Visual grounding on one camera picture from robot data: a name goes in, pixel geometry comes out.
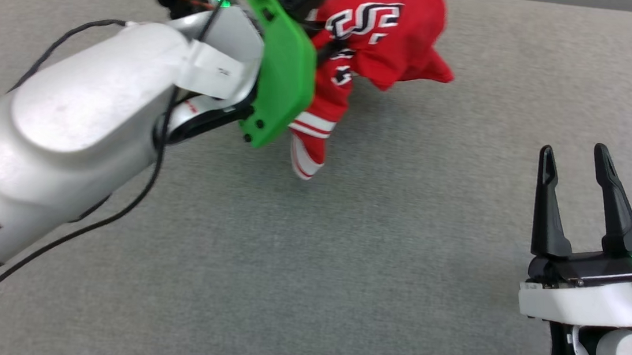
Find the red white sports jersey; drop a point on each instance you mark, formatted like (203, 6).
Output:
(399, 40)

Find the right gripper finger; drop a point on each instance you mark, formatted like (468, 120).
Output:
(546, 223)
(619, 224)

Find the grey fabric sofa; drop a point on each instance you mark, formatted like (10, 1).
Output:
(400, 267)

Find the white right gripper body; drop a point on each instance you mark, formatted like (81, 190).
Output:
(582, 302)

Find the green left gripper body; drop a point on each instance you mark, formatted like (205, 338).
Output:
(285, 76)

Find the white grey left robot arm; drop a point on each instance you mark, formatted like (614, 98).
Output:
(66, 118)

